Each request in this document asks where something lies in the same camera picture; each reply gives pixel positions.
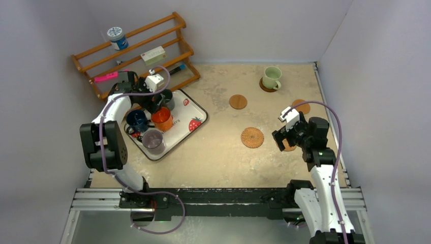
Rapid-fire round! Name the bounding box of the plain round wooden coaster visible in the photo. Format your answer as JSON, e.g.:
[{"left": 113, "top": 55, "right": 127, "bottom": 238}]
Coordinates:
[{"left": 229, "top": 94, "right": 248, "bottom": 110}]

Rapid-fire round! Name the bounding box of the dark grooved wooden coaster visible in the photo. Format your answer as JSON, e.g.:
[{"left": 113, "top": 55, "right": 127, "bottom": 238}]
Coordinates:
[{"left": 259, "top": 78, "right": 277, "bottom": 93}]

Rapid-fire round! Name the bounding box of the dark green mug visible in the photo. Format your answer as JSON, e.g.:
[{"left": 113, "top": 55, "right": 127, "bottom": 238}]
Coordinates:
[{"left": 160, "top": 89, "right": 175, "bottom": 111}]

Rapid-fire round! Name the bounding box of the lilac purple mug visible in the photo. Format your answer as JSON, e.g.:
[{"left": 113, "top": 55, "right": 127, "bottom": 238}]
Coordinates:
[{"left": 142, "top": 130, "right": 165, "bottom": 155}]

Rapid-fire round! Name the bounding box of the blue white lidded jar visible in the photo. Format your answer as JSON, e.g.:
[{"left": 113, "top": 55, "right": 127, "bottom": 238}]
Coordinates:
[{"left": 107, "top": 26, "right": 129, "bottom": 51}]

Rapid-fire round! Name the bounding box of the woven rattan round coaster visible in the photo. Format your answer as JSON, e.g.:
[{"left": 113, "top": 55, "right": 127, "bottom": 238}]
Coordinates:
[{"left": 240, "top": 127, "right": 264, "bottom": 148}]

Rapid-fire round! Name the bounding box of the orange mug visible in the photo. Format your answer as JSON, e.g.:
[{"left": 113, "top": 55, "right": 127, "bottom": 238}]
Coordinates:
[{"left": 151, "top": 107, "right": 173, "bottom": 132}]

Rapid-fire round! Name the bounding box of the brown wooden round coaster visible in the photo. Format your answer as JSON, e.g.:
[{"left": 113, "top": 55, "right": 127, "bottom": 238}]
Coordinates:
[{"left": 292, "top": 99, "right": 311, "bottom": 114}]

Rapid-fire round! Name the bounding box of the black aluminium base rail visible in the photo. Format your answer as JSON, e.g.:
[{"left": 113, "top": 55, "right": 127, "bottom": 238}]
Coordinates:
[{"left": 69, "top": 187, "right": 366, "bottom": 223}]

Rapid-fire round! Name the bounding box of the white strawberry metal tray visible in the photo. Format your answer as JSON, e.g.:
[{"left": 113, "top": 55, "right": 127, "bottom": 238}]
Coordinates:
[{"left": 124, "top": 89, "right": 208, "bottom": 161}]

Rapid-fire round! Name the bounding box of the white green small box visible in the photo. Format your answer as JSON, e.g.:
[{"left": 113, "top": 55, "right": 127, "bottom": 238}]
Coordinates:
[{"left": 140, "top": 46, "right": 166, "bottom": 66}]

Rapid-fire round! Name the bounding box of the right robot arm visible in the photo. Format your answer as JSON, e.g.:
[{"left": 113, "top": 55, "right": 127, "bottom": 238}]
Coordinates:
[{"left": 272, "top": 107, "right": 366, "bottom": 243}]

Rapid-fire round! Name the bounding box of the light green mug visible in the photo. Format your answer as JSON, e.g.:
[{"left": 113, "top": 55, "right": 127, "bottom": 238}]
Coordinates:
[{"left": 262, "top": 66, "right": 282, "bottom": 90}]

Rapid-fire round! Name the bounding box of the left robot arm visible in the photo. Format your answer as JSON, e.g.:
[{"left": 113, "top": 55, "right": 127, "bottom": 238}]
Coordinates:
[{"left": 79, "top": 70, "right": 169, "bottom": 208}]

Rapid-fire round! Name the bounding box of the wooden tiered shelf rack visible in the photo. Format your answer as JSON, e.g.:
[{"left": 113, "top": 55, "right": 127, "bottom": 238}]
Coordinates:
[{"left": 71, "top": 12, "right": 201, "bottom": 101}]

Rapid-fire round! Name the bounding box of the pink highlighter marker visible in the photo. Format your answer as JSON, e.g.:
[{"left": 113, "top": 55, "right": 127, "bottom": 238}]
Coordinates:
[{"left": 94, "top": 69, "right": 129, "bottom": 83}]

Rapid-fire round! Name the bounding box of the dark blue mug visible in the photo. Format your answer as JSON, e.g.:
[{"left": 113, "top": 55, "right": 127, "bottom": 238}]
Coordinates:
[{"left": 126, "top": 110, "right": 148, "bottom": 132}]

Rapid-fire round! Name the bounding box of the black blue marker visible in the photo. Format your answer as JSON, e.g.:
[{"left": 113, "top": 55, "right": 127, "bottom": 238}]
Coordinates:
[{"left": 169, "top": 64, "right": 186, "bottom": 76}]

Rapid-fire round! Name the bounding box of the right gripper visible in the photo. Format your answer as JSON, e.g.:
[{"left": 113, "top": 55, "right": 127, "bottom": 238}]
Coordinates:
[{"left": 272, "top": 117, "right": 312, "bottom": 151}]

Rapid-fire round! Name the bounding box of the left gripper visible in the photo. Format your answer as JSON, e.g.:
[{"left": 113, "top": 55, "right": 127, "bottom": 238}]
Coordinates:
[{"left": 134, "top": 77, "right": 164, "bottom": 114}]

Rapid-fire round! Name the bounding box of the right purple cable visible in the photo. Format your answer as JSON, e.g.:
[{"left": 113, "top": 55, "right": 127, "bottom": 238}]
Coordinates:
[{"left": 282, "top": 101, "right": 351, "bottom": 244}]

